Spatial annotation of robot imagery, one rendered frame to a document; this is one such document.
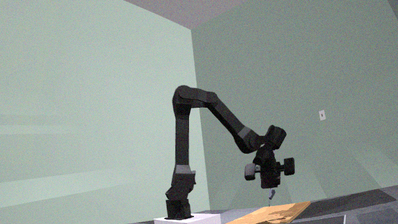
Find light wooden board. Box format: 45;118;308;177
226;201;311;224

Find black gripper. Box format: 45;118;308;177
244;157;295;180

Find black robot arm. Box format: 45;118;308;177
164;85;287;221

